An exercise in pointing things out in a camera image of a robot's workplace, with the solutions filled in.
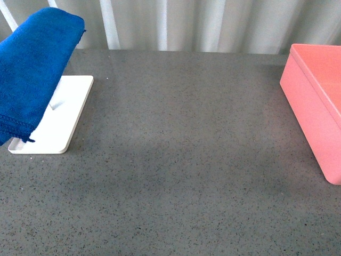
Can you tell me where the blue microfiber cloth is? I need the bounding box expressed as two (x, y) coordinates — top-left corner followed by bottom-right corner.
(1, 7), (85, 145)

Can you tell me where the white towel rack stand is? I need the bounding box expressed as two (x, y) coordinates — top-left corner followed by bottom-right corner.
(8, 75), (94, 154)

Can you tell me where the pink plastic storage box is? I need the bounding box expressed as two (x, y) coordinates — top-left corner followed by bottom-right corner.
(280, 44), (340, 185)

